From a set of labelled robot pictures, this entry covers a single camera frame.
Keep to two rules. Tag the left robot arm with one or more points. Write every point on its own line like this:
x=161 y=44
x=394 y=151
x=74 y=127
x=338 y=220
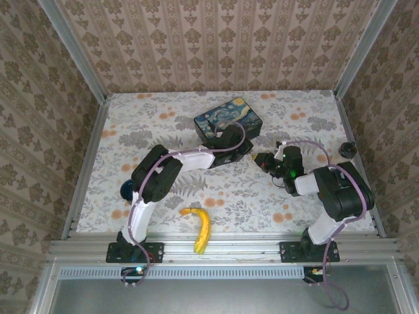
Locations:
x=157 y=176

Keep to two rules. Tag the aluminium frame post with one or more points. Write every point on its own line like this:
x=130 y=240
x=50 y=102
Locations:
x=75 y=49
x=363 y=49

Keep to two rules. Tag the starry night painted box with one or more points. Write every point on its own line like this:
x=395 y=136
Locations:
x=229 y=111

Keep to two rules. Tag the dark blue ball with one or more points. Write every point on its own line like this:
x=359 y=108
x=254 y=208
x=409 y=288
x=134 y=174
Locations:
x=126 y=190

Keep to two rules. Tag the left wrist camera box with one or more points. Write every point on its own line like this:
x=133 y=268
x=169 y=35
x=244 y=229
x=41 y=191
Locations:
x=218 y=133

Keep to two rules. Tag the floral patterned table cover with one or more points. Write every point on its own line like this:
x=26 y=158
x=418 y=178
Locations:
x=229 y=196

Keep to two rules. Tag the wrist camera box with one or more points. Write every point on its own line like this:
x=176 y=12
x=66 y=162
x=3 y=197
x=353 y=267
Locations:
x=218 y=133
x=280 y=152

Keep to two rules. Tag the black controller board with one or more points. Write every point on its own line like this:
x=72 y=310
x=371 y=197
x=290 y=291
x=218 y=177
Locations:
x=131 y=274
x=311 y=274

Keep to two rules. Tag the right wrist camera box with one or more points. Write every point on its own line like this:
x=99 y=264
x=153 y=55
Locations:
x=280 y=152

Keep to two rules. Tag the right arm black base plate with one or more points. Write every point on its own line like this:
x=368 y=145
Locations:
x=289 y=252

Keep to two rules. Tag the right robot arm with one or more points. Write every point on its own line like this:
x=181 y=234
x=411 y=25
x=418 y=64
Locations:
x=347 y=193

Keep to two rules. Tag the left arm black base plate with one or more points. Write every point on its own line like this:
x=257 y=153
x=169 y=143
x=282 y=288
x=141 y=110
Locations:
x=154 y=252

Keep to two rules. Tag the yellow banana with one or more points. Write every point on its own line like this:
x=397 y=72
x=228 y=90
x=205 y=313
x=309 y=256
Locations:
x=204 y=229

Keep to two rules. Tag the grey metal panel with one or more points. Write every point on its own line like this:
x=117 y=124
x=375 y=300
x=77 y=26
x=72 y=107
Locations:
x=212 y=297

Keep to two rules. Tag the aluminium side rail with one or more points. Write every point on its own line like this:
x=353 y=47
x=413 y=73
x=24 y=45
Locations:
x=343 y=114
x=86 y=163

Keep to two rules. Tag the aluminium mounting rail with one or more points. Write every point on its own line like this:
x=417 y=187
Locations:
x=235 y=248

